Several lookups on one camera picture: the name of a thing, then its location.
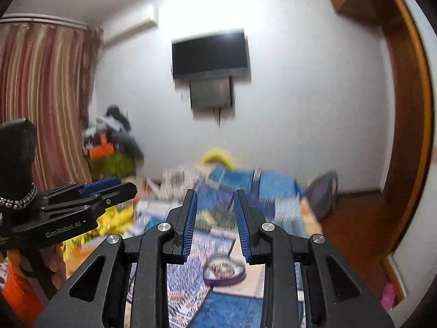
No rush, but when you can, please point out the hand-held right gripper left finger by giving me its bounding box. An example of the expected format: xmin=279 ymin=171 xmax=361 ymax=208
xmin=34 ymin=189 xmax=199 ymax=328

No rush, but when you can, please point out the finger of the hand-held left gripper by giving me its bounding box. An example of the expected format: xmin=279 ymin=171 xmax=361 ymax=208
xmin=44 ymin=177 xmax=122 ymax=201
xmin=40 ymin=182 xmax=138 ymax=216

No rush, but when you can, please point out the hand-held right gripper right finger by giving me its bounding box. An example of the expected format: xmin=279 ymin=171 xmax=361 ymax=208
xmin=233 ymin=189 xmax=395 ymax=328

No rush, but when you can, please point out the red bead bracelet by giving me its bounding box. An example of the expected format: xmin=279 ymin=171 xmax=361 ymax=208
xmin=218 ymin=261 xmax=240 ymax=277

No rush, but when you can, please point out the heart-shaped purple tin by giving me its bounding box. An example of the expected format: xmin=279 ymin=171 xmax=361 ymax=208
xmin=203 ymin=253 xmax=247 ymax=287

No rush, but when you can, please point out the person's left hand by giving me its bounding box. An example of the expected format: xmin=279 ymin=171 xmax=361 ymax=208
xmin=46 ymin=242 xmax=66 ymax=289

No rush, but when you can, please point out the green patterned cloth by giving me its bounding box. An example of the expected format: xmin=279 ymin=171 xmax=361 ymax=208
xmin=87 ymin=150 xmax=138 ymax=182

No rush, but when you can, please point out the patchwork blue bedspread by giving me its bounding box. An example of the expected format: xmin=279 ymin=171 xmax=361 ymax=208
xmin=126 ymin=167 xmax=322 ymax=328

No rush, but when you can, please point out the orange box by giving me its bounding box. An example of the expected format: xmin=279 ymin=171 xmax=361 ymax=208
xmin=89 ymin=143 xmax=116 ymax=160

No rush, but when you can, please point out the yellow blanket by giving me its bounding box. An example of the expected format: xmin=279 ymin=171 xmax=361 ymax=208
xmin=62 ymin=208 xmax=138 ymax=268

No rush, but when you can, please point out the pile of clothes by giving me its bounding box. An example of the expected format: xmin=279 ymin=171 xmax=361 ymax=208
xmin=81 ymin=105 xmax=144 ymax=160

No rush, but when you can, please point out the striped brown curtain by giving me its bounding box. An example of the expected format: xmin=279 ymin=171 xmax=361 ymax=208
xmin=0 ymin=15 xmax=104 ymax=192

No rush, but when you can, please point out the yellow round object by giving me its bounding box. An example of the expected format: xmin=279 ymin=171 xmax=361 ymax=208
xmin=200 ymin=148 xmax=237 ymax=172

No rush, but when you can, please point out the dark purple bag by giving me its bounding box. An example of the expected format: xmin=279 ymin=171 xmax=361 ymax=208
xmin=305 ymin=171 xmax=339 ymax=221

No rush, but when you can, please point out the orange cloth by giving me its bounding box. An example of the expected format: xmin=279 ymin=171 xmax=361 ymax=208
xmin=0 ymin=263 xmax=40 ymax=327

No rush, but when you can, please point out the pink object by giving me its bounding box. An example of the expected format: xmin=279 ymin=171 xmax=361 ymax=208
xmin=380 ymin=282 xmax=397 ymax=311

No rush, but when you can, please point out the white air conditioner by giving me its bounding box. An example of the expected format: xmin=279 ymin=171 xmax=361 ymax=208
xmin=102 ymin=4 xmax=160 ymax=46

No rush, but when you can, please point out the brown wooden door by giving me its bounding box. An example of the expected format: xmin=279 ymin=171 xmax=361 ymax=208
xmin=374 ymin=0 xmax=435 ymax=258

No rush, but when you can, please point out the black wall television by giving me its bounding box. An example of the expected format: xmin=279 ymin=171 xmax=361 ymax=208
xmin=171 ymin=28 xmax=253 ymax=85

